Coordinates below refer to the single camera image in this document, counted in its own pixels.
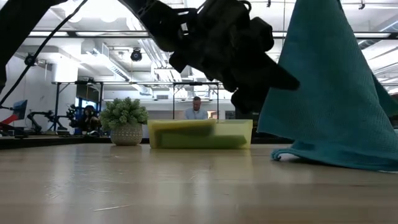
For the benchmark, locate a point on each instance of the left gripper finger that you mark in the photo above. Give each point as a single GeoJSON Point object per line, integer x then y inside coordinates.
{"type": "Point", "coordinates": [248, 101]}
{"type": "Point", "coordinates": [267, 76]}

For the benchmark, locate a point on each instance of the teal microfiber towel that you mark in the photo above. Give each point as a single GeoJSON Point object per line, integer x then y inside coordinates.
{"type": "Point", "coordinates": [326, 93]}

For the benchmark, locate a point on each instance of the green microfiber towel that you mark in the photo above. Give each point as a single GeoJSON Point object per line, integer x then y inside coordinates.
{"type": "Point", "coordinates": [202, 141]}

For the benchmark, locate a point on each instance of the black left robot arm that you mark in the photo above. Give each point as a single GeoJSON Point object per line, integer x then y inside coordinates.
{"type": "Point", "coordinates": [18, 18]}

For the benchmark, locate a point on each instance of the black background robot arm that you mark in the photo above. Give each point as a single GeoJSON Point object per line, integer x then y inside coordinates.
{"type": "Point", "coordinates": [37, 116]}

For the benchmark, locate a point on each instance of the yellow translucent plastic bin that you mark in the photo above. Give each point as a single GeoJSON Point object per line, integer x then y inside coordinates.
{"type": "Point", "coordinates": [236, 127]}

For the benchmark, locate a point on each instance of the person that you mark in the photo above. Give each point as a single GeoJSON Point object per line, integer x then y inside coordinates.
{"type": "Point", "coordinates": [196, 110]}
{"type": "Point", "coordinates": [88, 119]}

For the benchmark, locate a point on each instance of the black ceiling spotlight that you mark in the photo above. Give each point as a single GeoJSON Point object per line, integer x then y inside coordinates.
{"type": "Point", "coordinates": [136, 55]}
{"type": "Point", "coordinates": [30, 59]}

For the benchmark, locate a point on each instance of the artificial green potted plant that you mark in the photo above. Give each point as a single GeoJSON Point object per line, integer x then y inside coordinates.
{"type": "Point", "coordinates": [124, 118]}

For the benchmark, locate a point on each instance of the black overhead light bar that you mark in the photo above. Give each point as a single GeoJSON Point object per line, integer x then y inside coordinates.
{"type": "Point", "coordinates": [72, 33]}

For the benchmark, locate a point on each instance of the blue background monitor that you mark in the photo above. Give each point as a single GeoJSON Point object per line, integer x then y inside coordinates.
{"type": "Point", "coordinates": [20, 107]}

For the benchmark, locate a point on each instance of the red slanted bar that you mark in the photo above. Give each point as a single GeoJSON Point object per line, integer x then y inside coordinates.
{"type": "Point", "coordinates": [9, 119]}

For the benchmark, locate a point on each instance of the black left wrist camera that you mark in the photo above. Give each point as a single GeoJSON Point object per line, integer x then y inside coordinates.
{"type": "Point", "coordinates": [224, 15]}

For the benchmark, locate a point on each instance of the tall black gantry frame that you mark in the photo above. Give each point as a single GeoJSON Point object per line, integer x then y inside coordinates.
{"type": "Point", "coordinates": [57, 105]}

